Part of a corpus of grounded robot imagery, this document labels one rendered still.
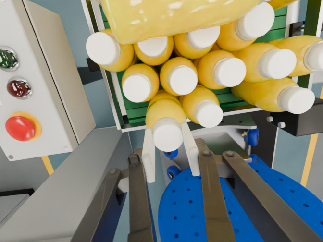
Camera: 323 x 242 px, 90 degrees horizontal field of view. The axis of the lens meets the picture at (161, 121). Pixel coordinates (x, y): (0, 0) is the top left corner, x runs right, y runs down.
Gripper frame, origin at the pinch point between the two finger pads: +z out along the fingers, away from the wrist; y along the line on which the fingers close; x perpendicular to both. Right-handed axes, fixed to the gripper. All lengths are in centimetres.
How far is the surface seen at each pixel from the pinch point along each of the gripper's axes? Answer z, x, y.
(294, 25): 23.8, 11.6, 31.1
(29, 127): 3.8, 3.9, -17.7
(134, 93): 7.0, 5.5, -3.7
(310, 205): 3.5, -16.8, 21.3
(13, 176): 115, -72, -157
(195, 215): 4.5, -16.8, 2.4
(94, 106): 115, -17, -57
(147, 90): 7.0, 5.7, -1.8
